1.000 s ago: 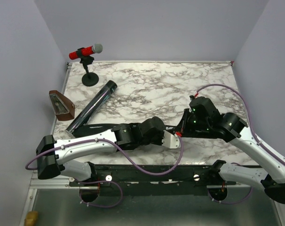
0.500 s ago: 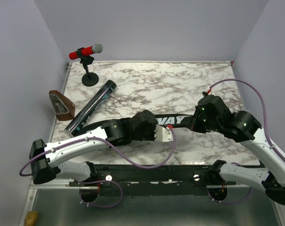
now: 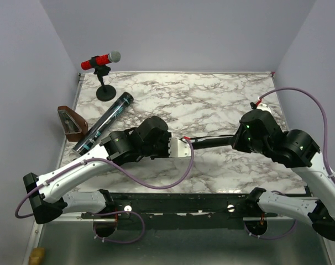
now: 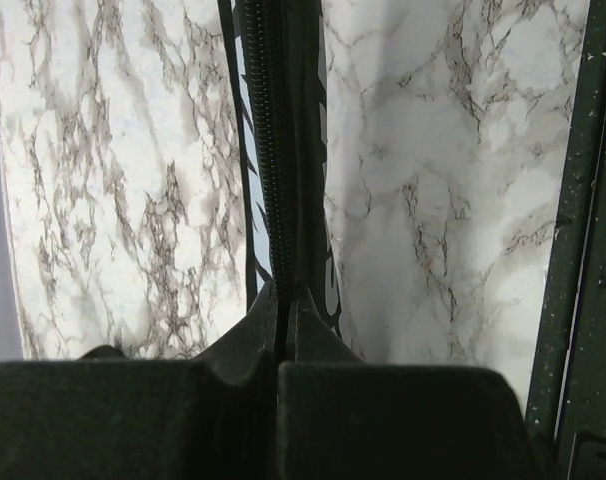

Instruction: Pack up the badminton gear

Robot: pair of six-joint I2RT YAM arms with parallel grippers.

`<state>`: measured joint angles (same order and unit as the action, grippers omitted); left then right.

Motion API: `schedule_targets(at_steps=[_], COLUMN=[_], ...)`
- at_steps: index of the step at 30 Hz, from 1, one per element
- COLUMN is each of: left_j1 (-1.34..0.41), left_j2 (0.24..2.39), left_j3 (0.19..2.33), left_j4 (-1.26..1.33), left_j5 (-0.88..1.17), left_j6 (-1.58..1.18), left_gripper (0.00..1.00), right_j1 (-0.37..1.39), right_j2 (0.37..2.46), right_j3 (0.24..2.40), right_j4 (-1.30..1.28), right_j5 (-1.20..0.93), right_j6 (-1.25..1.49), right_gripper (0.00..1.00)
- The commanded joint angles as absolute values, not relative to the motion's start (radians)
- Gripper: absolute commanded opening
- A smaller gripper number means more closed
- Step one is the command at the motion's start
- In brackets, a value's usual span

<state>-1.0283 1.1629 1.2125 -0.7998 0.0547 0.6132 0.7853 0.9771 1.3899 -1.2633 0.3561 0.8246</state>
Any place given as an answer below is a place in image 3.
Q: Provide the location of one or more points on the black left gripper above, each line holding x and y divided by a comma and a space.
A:
166, 154

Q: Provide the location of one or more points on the black racket bag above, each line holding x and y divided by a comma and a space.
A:
206, 142

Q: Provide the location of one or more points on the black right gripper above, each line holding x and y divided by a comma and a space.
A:
237, 142

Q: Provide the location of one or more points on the brown wooden metronome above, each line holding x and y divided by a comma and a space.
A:
74, 125

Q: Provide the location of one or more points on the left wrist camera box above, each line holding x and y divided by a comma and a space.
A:
178, 148

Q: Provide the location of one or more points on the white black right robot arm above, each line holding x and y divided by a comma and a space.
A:
296, 150

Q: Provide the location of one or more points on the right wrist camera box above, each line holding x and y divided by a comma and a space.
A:
261, 106

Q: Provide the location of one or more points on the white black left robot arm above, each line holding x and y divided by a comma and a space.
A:
52, 194

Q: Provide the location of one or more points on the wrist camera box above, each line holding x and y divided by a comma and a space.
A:
178, 148
261, 106

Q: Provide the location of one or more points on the brass floor fitting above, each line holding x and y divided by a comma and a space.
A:
36, 256

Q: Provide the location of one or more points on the black table edge rail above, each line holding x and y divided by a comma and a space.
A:
174, 211

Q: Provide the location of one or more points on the red microphone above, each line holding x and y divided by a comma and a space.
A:
98, 61

